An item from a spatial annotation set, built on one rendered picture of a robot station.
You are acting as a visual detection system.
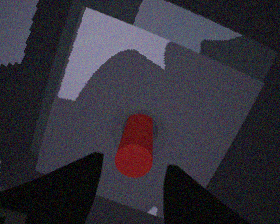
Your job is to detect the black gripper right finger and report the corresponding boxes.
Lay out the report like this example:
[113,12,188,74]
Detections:
[164,165,249,224]

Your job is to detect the red peg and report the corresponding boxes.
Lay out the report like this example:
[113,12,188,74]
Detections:
[115,113,152,177]

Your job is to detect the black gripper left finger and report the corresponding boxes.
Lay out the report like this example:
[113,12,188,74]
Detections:
[0,152,104,224]

